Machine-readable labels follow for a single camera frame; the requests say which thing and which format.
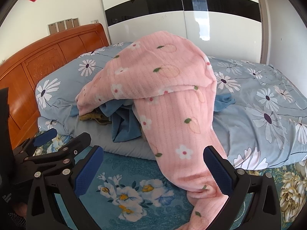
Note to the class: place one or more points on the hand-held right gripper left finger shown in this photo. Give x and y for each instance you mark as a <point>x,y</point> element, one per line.
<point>87,172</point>

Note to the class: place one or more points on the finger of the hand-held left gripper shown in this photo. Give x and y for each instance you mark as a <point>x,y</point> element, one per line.
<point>79,143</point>
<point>45,135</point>

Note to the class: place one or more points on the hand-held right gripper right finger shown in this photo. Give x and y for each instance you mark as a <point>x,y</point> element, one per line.
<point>219,172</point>

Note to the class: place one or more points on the pink floral fleece pants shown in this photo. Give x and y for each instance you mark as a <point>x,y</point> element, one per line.
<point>168,76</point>

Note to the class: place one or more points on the person's left hand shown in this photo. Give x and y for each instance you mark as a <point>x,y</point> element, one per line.
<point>20,209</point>

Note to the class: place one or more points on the yellow knitted garment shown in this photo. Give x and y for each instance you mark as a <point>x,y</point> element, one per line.
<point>93,117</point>

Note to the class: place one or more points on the teal floral bed sheet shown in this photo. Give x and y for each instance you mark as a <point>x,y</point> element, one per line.
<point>124,172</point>

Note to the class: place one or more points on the blue garment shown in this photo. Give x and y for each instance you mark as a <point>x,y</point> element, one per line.
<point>124,124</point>

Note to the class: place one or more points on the blue floral quilt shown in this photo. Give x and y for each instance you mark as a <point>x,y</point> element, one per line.
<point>263,136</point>

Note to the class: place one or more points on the blue floral pillow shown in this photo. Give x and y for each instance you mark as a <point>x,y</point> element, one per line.
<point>72,81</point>

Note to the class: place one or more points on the white wardrobe with black stripe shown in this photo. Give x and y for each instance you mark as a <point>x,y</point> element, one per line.
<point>156,9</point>

